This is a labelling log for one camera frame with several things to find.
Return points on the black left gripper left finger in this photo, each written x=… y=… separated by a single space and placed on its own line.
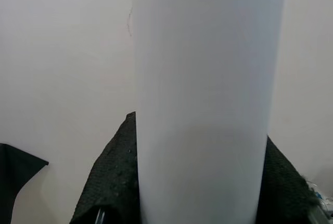
x=112 y=177

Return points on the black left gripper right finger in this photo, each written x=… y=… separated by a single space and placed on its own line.
x=283 y=187

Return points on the black tablecloth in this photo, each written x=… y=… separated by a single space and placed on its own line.
x=13 y=177

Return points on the white plastic table leg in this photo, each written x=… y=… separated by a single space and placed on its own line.
x=208 y=91

